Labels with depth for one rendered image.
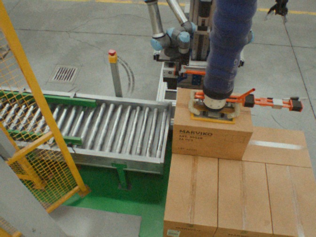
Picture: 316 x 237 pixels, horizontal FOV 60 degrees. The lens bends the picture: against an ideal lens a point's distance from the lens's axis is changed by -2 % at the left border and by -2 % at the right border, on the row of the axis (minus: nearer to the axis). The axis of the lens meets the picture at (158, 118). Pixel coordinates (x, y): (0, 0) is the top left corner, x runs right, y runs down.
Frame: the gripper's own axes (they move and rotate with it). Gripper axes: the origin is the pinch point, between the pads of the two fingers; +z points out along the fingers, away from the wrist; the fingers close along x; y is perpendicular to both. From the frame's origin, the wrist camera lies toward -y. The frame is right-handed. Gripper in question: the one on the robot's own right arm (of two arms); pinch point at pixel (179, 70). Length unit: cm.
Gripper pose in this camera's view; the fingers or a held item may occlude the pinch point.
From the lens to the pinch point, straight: 233.7
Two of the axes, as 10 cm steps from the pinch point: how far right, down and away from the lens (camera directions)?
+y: 9.9, 1.0, -1.0
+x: 1.4, -7.6, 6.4
